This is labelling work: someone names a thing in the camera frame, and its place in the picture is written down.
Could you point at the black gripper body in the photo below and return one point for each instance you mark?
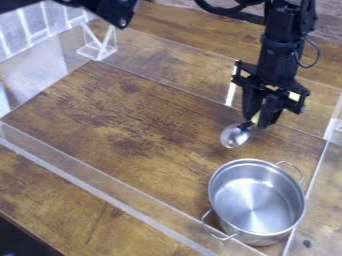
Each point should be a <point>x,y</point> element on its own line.
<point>273,74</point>

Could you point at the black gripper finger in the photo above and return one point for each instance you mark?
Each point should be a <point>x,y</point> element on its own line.
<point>272,110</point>
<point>251,101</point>

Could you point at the stainless steel pot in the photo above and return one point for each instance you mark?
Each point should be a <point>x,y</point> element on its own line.
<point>258,201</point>

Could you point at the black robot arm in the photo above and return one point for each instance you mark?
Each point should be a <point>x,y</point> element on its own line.
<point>289,21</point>

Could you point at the clear acrylic front barrier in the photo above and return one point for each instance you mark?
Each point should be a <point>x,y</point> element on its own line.
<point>142,206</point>

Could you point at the clear acrylic right bracket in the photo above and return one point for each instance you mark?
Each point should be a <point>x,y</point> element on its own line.
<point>333,132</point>

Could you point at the black wall slot strip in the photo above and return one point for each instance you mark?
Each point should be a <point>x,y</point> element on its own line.
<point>239,15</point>

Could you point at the clear acrylic triangular bracket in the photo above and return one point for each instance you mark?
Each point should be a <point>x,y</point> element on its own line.
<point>98,49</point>

